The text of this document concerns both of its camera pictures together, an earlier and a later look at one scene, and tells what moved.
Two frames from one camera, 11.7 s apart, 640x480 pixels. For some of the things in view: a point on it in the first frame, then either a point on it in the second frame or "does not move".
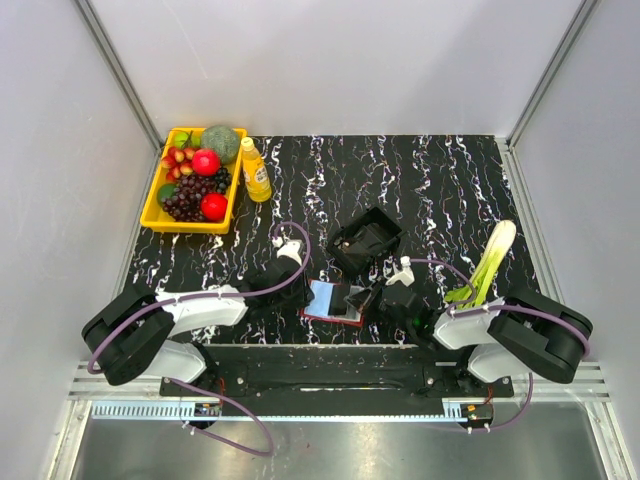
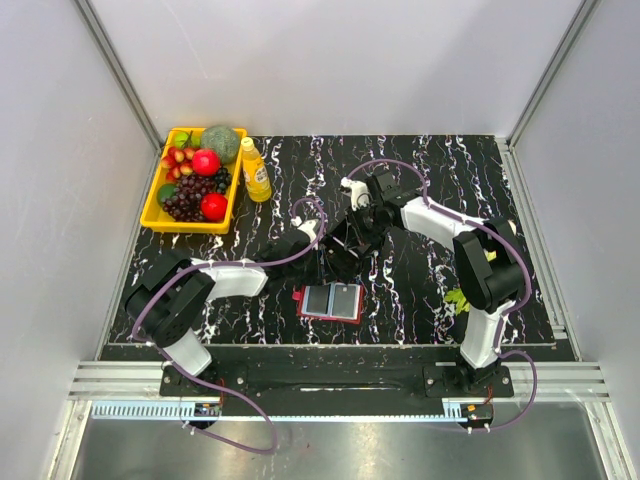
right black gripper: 370,296 -> 353,217
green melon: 224,140 does not move
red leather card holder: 335,303 does not move
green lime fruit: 165,191 does not move
